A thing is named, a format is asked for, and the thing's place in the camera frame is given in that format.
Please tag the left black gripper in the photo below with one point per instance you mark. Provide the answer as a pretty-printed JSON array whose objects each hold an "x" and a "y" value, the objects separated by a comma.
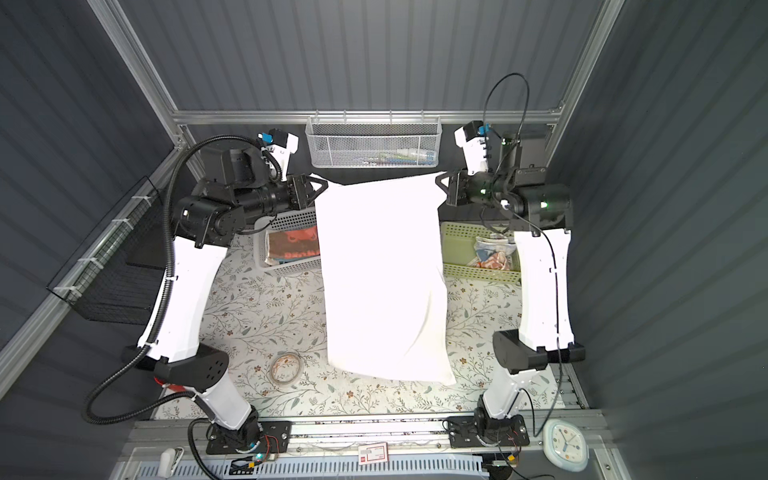
[{"x": 298, "y": 198}]

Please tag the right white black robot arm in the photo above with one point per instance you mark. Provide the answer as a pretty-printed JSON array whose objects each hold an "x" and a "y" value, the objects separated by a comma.
[{"x": 544, "y": 336}]

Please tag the black wire wall basket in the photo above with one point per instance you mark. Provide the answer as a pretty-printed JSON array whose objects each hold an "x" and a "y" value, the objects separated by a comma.
[{"x": 116, "y": 273}]

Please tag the clear tape roll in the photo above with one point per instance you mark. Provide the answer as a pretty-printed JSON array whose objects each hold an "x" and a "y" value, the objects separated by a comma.
[{"x": 286, "y": 369}]

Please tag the orange towel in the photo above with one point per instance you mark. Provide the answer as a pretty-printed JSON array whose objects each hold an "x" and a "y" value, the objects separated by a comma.
[{"x": 289, "y": 246}]

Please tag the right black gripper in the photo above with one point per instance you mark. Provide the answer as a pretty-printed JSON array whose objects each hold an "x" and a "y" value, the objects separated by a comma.
[{"x": 454, "y": 191}]

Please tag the green perforated plastic basket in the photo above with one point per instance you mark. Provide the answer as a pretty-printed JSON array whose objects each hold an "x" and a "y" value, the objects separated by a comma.
[{"x": 460, "y": 259}]

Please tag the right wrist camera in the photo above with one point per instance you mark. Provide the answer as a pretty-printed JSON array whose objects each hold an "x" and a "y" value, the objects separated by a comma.
[{"x": 471, "y": 139}]

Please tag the red pencil cup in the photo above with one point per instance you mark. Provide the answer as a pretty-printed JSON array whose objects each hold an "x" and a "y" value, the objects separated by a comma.
[{"x": 162, "y": 384}]

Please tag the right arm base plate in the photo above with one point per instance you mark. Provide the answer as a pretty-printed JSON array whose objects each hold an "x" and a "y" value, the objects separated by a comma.
[{"x": 469, "y": 432}]

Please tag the red white label card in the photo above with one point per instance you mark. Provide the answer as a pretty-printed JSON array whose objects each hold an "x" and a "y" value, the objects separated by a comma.
[{"x": 375, "y": 453}]

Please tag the white towel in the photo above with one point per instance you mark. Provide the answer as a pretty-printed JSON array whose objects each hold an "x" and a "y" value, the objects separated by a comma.
[{"x": 384, "y": 289}]

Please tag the white round clock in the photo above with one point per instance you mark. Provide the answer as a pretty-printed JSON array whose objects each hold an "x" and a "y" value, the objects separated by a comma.
[{"x": 565, "y": 445}]

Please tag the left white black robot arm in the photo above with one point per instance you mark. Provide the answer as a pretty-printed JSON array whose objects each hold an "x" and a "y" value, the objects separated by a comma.
[{"x": 170, "y": 345}]

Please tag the white wire wall basket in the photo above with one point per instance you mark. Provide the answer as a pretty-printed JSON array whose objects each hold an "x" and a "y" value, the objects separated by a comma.
[{"x": 374, "y": 145}]

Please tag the patterned cloth in basket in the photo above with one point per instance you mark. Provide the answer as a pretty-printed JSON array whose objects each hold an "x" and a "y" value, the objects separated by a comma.
[{"x": 494, "y": 252}]

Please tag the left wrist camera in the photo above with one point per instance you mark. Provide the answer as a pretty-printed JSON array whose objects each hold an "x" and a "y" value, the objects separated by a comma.
[{"x": 281, "y": 145}]

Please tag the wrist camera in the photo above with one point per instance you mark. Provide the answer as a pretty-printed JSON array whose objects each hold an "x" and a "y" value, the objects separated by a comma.
[
  {"x": 281, "y": 145},
  {"x": 471, "y": 139}
]

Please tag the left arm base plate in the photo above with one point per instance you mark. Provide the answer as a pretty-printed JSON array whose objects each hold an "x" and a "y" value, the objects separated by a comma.
[{"x": 254, "y": 437}]

